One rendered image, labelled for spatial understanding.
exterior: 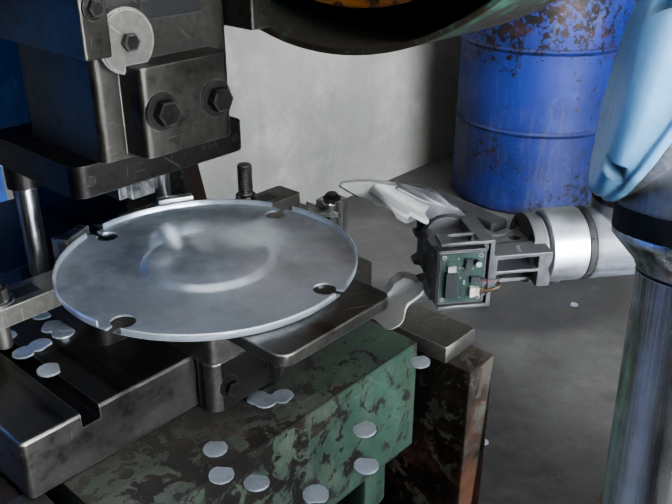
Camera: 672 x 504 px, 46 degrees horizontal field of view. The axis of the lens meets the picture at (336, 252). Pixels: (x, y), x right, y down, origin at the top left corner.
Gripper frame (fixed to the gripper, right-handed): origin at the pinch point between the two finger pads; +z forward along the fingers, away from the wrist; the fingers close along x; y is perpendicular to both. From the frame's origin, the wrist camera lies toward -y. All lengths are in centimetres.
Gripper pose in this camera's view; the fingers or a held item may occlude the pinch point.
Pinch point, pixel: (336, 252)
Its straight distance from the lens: 78.9
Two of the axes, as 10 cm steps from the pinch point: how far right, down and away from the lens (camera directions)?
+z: -9.9, 0.8, -1.5
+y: 1.7, 4.3, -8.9
